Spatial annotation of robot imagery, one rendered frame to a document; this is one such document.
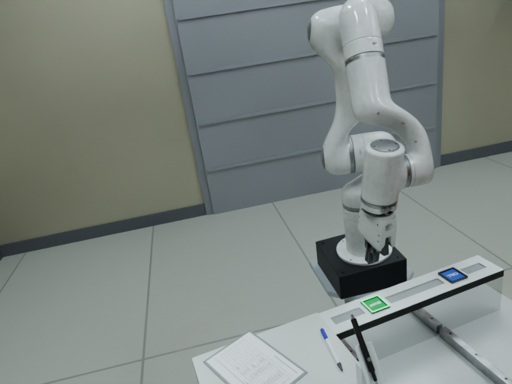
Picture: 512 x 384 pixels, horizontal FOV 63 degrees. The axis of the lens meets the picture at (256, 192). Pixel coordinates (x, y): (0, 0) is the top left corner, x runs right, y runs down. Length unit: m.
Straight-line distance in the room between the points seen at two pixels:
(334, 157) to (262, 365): 0.63
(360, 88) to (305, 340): 0.62
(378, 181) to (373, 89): 0.20
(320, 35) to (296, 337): 0.78
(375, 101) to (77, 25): 3.25
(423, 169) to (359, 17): 0.36
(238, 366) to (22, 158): 3.44
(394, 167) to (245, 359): 0.57
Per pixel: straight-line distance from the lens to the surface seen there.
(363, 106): 0.98
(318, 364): 1.06
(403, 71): 4.44
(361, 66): 1.00
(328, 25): 1.19
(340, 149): 1.30
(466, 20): 4.81
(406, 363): 1.27
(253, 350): 1.10
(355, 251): 1.48
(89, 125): 4.03
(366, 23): 1.03
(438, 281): 1.33
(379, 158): 0.93
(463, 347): 1.30
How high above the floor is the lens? 1.71
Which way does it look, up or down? 22 degrees down
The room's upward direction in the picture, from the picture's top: 9 degrees counter-clockwise
